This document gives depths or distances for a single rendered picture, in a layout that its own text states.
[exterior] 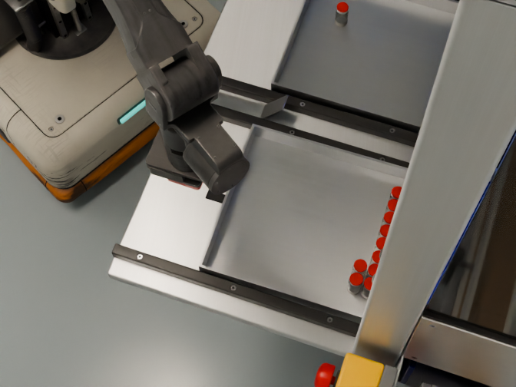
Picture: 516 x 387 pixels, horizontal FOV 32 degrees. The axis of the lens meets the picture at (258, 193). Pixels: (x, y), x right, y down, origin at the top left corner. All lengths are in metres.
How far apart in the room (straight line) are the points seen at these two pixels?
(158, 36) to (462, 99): 0.47
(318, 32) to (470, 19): 1.07
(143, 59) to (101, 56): 1.34
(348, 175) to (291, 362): 0.89
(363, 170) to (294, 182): 0.12
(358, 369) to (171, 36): 0.51
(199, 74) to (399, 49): 0.65
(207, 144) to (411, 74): 0.63
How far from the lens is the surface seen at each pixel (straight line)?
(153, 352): 2.33
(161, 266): 1.43
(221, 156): 1.05
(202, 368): 2.30
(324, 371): 1.26
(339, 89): 1.57
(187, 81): 1.03
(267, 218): 1.47
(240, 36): 1.63
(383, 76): 1.59
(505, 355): 1.13
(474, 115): 0.66
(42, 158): 2.27
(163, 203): 1.49
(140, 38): 1.03
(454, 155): 0.71
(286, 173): 1.50
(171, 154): 1.15
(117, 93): 2.30
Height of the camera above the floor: 2.24
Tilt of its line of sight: 66 degrees down
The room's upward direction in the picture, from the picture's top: 3 degrees counter-clockwise
